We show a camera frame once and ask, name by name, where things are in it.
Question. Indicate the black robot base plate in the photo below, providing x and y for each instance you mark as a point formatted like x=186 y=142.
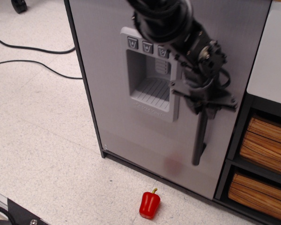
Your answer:
x=22 y=216

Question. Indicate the upper wooden drawer front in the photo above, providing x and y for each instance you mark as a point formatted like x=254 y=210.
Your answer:
x=261 y=143

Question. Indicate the white counter block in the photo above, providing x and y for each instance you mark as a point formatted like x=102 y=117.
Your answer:
x=265 y=79

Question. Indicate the wooden drawer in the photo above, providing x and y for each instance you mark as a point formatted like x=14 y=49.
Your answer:
x=256 y=194
x=261 y=143

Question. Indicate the grey toy fridge door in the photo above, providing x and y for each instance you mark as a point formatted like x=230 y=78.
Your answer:
x=162 y=148

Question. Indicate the black caster wheel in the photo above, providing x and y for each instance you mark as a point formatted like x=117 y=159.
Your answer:
x=19 y=6

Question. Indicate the grey ice dispenser panel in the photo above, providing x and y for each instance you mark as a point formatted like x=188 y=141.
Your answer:
x=150 y=68

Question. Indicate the lower wooden drawer front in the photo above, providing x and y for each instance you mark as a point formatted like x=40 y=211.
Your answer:
x=256 y=194

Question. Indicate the black fridge door handle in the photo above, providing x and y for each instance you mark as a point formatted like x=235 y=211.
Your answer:
x=199 y=139

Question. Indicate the dark grey fridge cabinet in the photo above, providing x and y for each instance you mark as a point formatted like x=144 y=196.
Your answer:
x=237 y=26

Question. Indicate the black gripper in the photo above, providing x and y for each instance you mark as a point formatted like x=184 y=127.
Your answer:
x=209 y=96

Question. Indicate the red bell pepper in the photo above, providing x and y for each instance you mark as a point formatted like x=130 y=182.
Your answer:
x=149 y=204

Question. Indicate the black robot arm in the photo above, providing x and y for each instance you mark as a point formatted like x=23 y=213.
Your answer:
x=170 y=24

